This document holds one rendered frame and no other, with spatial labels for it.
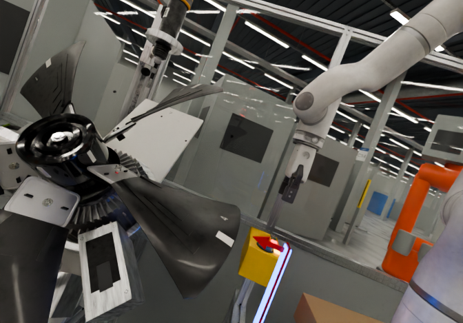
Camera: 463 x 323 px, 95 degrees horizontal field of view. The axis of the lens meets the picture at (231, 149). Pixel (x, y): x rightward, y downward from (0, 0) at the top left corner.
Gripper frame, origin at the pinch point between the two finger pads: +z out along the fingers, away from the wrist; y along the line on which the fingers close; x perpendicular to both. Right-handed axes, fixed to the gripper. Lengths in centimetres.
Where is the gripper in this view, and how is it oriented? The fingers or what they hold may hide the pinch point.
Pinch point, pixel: (285, 195)
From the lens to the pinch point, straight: 64.9
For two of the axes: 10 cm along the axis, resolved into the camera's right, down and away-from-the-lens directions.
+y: 1.3, 0.1, 9.9
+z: -3.6, 9.3, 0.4
